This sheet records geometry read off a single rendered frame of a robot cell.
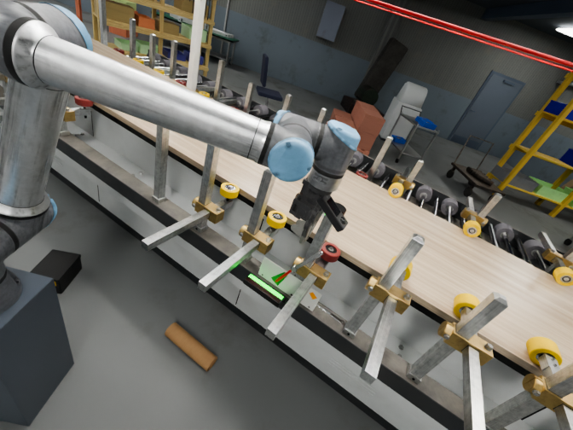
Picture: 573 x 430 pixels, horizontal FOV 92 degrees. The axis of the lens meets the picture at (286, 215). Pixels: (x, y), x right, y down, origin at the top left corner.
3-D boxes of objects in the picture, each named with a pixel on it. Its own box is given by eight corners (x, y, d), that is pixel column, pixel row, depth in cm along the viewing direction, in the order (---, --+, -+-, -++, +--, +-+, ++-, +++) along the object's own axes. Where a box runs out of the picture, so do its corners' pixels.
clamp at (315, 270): (321, 290, 100) (327, 281, 97) (290, 269, 103) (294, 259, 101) (327, 281, 104) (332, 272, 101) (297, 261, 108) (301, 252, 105)
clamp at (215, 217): (213, 224, 114) (216, 215, 111) (189, 208, 118) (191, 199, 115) (223, 218, 119) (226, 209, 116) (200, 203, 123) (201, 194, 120)
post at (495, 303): (409, 387, 98) (510, 305, 72) (401, 380, 99) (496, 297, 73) (411, 379, 101) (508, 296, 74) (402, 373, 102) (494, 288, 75)
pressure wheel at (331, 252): (325, 279, 108) (337, 258, 102) (308, 268, 110) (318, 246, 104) (332, 268, 115) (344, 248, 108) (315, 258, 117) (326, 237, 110)
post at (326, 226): (289, 309, 113) (336, 217, 87) (282, 304, 114) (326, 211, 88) (293, 304, 116) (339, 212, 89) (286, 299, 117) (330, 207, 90)
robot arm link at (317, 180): (347, 173, 78) (335, 183, 70) (340, 188, 81) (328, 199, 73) (320, 159, 80) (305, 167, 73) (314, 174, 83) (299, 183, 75)
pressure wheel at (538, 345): (523, 350, 91) (536, 369, 91) (554, 346, 86) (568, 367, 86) (520, 337, 96) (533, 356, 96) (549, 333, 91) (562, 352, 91)
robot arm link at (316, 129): (274, 114, 61) (327, 132, 63) (278, 102, 71) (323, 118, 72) (263, 153, 66) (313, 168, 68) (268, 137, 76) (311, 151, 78)
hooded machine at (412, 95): (374, 131, 702) (402, 78, 632) (396, 139, 707) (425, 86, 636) (379, 140, 648) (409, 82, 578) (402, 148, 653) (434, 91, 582)
